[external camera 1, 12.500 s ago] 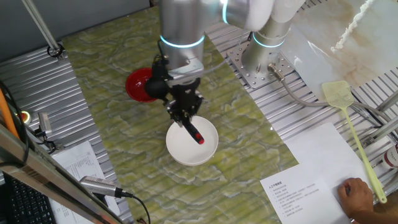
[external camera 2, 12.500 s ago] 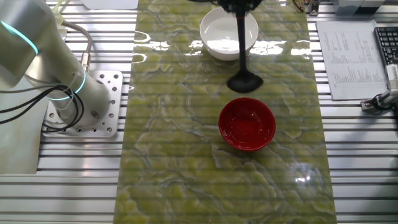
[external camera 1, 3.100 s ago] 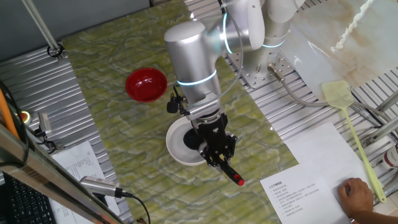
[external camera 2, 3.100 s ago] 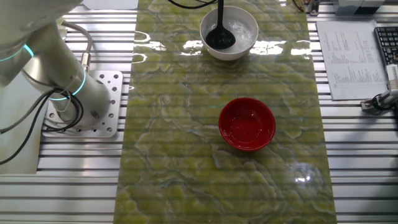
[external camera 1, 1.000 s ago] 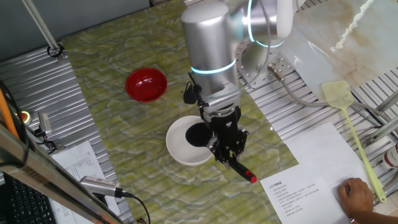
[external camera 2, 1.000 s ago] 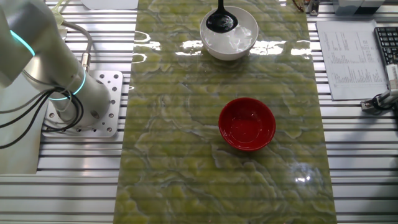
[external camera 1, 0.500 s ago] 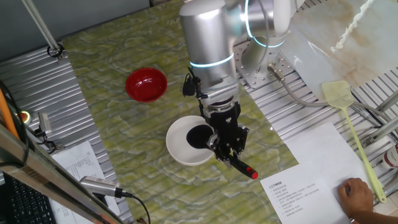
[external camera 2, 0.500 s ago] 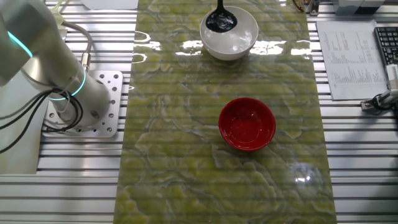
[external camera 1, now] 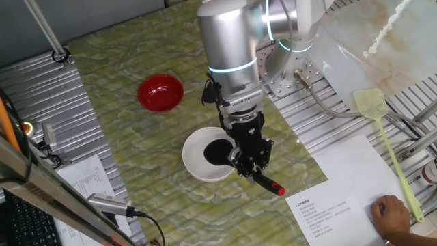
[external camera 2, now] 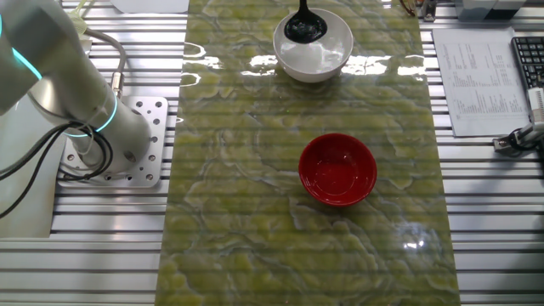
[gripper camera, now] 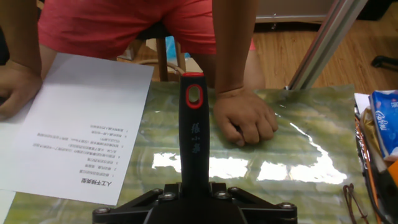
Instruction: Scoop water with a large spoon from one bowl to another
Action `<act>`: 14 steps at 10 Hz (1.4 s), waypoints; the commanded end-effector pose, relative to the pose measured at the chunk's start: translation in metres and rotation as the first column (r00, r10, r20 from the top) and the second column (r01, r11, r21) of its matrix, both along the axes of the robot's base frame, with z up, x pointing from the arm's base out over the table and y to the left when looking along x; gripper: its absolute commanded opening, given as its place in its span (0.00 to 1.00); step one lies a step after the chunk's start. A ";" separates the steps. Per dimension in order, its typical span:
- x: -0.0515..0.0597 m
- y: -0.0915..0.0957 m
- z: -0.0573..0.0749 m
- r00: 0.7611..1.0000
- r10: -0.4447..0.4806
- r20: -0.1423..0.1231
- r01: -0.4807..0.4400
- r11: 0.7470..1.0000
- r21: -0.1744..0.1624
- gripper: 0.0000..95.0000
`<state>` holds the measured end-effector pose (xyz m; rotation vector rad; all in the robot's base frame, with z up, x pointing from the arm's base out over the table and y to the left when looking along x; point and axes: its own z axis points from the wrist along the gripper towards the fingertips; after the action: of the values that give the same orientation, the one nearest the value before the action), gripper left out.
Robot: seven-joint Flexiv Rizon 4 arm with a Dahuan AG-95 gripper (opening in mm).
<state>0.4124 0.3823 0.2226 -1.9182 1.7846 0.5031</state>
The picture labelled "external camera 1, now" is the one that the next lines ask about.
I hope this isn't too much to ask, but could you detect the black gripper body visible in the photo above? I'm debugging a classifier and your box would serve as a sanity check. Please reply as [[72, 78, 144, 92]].
[[225, 111, 266, 161]]

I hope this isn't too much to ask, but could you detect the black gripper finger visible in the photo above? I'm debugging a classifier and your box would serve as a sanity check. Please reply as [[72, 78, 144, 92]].
[[228, 147, 255, 185], [255, 136, 275, 171]]

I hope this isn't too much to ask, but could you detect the black ladle with red tip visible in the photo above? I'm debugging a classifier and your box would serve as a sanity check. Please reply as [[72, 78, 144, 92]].
[[203, 137, 286, 197]]

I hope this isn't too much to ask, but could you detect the person's bare forearm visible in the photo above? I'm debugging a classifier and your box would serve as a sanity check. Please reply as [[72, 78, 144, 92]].
[[384, 229, 437, 246]]

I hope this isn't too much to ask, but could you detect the white bowl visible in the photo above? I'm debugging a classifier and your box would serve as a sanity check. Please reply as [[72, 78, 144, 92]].
[[182, 126, 240, 183]]

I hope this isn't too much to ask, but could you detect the red bowl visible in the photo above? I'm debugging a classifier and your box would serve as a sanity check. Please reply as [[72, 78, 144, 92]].
[[137, 74, 185, 113]]

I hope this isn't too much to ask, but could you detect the person's bare hand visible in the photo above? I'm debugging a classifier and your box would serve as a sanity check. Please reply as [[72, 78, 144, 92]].
[[371, 195, 411, 240]]

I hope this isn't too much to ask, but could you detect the green marble pattern mat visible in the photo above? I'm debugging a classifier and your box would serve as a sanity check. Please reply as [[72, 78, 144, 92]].
[[66, 0, 328, 246]]

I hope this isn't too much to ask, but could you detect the blank white paper sheet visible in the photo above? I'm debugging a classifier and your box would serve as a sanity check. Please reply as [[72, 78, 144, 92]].
[[312, 134, 410, 223]]

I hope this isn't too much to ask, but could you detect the paper with short text list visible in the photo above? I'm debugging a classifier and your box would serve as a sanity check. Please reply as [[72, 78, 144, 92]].
[[285, 180, 387, 246]]

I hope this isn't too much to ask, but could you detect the yellow-green fly swatter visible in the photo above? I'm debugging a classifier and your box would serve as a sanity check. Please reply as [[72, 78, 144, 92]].
[[353, 88, 426, 225]]

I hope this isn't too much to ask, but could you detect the aluminium profile bar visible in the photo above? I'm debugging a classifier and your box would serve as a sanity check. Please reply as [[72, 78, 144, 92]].
[[411, 98, 437, 124], [395, 128, 437, 163]]

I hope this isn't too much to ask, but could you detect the paper with dense printed table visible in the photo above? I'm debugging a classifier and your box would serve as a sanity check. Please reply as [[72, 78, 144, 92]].
[[54, 154, 133, 246]]

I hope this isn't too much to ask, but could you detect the beige marble pattern sheet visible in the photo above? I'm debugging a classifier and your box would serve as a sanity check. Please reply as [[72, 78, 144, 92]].
[[305, 0, 437, 112]]

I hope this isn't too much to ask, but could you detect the red white can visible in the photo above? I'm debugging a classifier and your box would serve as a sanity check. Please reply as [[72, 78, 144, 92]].
[[419, 159, 437, 187]]

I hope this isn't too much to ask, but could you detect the black rod base clamp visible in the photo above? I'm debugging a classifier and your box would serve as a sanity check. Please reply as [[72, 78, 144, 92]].
[[51, 47, 72, 68]]

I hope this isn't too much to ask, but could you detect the black keyboard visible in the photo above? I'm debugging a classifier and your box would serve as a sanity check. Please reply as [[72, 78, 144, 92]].
[[3, 191, 64, 246]]

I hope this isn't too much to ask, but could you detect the thin metal rod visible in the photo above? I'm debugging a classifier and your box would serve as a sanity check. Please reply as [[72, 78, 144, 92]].
[[23, 0, 69, 59]]

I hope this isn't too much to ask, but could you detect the orange pole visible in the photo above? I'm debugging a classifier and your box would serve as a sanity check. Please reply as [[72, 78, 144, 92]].
[[0, 97, 21, 153]]

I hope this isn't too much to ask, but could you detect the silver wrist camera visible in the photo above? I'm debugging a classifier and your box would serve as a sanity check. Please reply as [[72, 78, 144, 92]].
[[221, 87, 266, 115]]

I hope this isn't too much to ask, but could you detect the grey corrugated cable conduit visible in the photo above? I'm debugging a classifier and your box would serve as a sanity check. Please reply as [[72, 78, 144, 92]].
[[293, 69, 433, 136]]

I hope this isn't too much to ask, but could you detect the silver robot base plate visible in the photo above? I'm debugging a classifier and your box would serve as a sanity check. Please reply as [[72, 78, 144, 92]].
[[255, 44, 325, 99]]

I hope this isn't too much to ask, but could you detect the black camera cable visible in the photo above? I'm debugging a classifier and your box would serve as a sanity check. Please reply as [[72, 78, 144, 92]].
[[131, 208, 167, 246]]

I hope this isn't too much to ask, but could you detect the silver finned camera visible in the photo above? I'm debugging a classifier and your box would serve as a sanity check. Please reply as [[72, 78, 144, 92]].
[[87, 193, 135, 218]]

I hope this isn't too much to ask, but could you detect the small camera mount clamp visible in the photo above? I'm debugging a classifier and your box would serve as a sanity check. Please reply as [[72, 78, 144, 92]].
[[37, 141, 63, 167]]

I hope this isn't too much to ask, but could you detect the small grey camera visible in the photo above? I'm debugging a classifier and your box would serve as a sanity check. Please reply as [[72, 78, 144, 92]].
[[40, 122, 58, 148]]

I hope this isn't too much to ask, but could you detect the aluminium frame bar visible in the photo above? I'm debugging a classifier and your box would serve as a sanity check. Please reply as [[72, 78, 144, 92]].
[[0, 135, 137, 246]]

